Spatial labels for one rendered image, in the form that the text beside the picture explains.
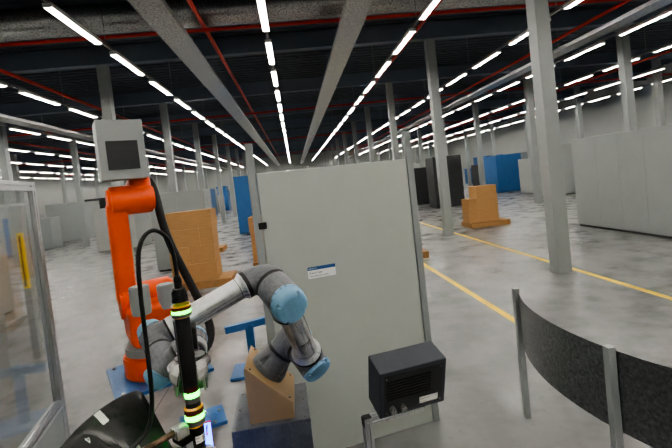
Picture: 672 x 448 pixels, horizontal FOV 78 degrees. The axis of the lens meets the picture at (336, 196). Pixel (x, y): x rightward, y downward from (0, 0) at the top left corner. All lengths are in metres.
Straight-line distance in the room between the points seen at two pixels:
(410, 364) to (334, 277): 1.50
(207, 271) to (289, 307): 7.78
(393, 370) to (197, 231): 7.73
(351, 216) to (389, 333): 0.91
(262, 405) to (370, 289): 1.51
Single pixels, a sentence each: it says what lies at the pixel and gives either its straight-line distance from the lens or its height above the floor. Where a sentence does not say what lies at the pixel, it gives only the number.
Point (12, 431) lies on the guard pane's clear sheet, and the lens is 2.17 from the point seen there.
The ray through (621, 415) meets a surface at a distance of 2.63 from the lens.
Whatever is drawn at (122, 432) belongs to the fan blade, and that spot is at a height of 1.40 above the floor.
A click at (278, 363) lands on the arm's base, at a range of 1.82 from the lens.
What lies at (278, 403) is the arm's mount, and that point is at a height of 1.07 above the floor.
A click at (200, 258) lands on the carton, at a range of 9.10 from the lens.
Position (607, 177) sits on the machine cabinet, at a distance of 11.64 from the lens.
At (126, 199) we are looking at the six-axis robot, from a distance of 4.94.
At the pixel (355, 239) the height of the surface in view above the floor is 1.46.
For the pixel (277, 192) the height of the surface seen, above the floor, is 1.86.
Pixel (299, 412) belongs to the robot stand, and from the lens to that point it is 1.87.
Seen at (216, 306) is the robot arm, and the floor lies 1.54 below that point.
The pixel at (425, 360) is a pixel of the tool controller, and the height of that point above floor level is 1.23.
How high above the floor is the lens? 1.90
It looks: 2 degrees down
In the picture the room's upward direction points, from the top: 6 degrees counter-clockwise
